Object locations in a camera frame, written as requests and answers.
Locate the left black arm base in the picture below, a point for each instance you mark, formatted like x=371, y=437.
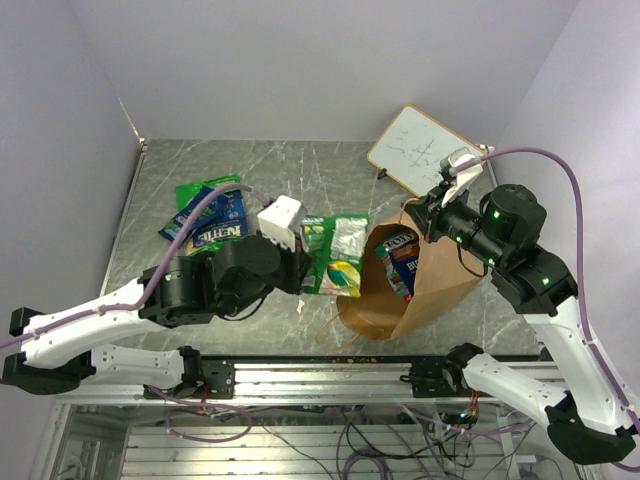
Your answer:
x=215, y=379

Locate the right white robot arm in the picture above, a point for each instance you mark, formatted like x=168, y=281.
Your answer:
x=585, y=420

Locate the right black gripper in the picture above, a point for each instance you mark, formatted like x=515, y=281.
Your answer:
x=431, y=226

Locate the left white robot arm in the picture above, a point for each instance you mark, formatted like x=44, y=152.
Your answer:
x=61, y=351

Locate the small whiteboard wooden frame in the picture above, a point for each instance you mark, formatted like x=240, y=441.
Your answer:
x=411, y=148

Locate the aluminium frame rail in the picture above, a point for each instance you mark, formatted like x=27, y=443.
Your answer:
x=300, y=384

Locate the green Chuba chips bag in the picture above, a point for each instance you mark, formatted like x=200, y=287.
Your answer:
x=184, y=193

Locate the blue Kettle vinegar chips bag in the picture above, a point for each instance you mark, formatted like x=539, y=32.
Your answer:
x=231, y=226

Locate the green yellow snack packet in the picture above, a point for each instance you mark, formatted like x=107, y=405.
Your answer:
x=336, y=244

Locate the small blue snack packet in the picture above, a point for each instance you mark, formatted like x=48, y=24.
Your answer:
x=171, y=229

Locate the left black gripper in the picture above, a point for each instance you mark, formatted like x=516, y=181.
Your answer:
x=298, y=263

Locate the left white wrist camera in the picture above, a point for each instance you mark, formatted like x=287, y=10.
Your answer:
x=280, y=222

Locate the colourful snack packets in bag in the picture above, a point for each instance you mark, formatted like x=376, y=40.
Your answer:
x=400, y=256

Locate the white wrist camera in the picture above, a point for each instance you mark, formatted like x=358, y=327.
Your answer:
x=280, y=222
x=459, y=170

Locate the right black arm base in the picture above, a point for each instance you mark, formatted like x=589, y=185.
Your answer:
x=434, y=377

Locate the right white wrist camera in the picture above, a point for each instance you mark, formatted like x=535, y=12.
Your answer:
x=459, y=170

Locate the brown paper bag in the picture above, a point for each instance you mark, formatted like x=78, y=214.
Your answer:
x=444, y=278

